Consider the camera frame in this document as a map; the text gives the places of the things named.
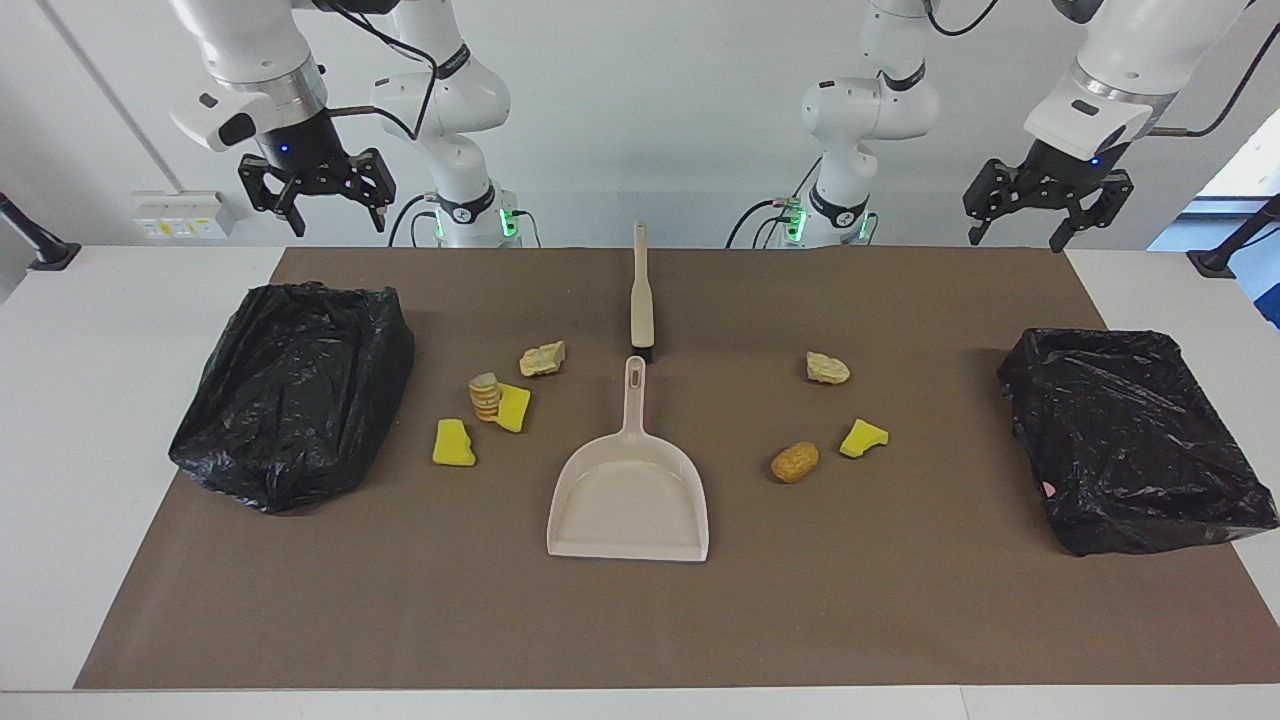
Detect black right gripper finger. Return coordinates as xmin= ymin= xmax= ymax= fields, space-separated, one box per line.
xmin=237 ymin=153 xmax=307 ymax=239
xmin=340 ymin=147 xmax=397 ymax=235

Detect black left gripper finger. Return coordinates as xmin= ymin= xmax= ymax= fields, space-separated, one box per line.
xmin=962 ymin=157 xmax=1023 ymax=247
xmin=1047 ymin=170 xmax=1136 ymax=254

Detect yellow sponge piece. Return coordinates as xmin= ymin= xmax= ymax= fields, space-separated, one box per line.
xmin=494 ymin=383 xmax=532 ymax=434
xmin=838 ymin=418 xmax=890 ymax=460
xmin=432 ymin=418 xmax=478 ymax=468

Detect beige hand brush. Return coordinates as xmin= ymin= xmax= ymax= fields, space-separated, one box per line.
xmin=628 ymin=221 xmax=657 ymax=363

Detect brown potato shaped piece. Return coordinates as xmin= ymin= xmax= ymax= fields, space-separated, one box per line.
xmin=770 ymin=442 xmax=821 ymax=485

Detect beige plastic dustpan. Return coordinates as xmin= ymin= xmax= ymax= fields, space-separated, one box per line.
xmin=546 ymin=355 xmax=710 ymax=562

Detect black bag lined bin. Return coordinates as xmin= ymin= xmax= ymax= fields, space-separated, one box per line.
xmin=168 ymin=281 xmax=416 ymax=515

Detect black bag bin pink spot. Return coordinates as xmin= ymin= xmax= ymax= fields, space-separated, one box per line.
xmin=997 ymin=327 xmax=1280 ymax=557

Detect black clamp stand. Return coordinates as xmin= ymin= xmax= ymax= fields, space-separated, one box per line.
xmin=0 ymin=192 xmax=82 ymax=272
xmin=1187 ymin=194 xmax=1280 ymax=279

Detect brown table mat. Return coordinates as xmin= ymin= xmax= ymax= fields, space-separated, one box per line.
xmin=73 ymin=247 xmax=1280 ymax=690

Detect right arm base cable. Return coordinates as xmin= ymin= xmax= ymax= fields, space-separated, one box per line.
xmin=388 ymin=195 xmax=441 ymax=248

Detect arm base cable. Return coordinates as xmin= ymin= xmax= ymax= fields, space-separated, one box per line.
xmin=727 ymin=160 xmax=823 ymax=248
xmin=388 ymin=195 xmax=441 ymax=248

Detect right arm black gripper cable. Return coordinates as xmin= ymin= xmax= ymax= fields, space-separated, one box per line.
xmin=325 ymin=0 xmax=441 ymax=141

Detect arm black gripper cable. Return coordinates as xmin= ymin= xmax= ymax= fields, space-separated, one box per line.
xmin=325 ymin=0 xmax=441 ymax=141
xmin=925 ymin=0 xmax=1280 ymax=138

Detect left arm black gripper cable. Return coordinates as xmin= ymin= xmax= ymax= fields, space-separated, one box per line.
xmin=925 ymin=0 xmax=1280 ymax=138

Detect white wall socket box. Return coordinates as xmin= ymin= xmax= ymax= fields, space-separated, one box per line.
xmin=131 ymin=190 xmax=240 ymax=240

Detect left arm base cable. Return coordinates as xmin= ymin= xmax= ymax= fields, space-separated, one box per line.
xmin=727 ymin=160 xmax=823 ymax=248

